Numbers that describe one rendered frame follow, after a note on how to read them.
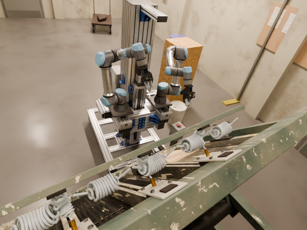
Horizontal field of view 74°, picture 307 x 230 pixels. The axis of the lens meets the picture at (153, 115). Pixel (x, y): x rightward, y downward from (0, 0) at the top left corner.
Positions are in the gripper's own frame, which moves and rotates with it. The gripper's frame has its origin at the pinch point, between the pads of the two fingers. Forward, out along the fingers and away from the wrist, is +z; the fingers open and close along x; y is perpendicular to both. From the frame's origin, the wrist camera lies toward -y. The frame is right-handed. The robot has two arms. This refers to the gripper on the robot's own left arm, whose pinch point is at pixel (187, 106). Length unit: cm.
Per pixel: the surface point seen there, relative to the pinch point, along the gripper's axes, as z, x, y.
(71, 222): 1, -107, 95
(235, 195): 82, 25, 34
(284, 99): 44, 261, -74
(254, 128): 11, 22, 53
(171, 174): 20, -55, 61
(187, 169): 10, -53, 76
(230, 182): 1, -55, 104
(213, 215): 91, -2, 36
